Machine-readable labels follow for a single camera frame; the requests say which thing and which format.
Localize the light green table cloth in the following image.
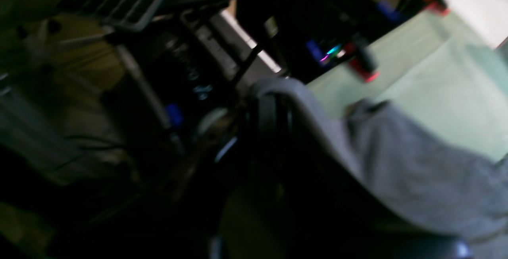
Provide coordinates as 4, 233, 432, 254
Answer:
307, 12, 508, 161

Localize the red black clamp right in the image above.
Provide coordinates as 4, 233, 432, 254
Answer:
423, 0, 450, 16

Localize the red black clamp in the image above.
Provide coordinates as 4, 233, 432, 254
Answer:
423, 0, 450, 16
344, 36, 379, 83

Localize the grey t-shirt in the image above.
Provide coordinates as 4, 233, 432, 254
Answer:
248, 78, 507, 259

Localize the red black clamp centre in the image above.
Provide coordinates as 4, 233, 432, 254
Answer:
344, 36, 379, 83

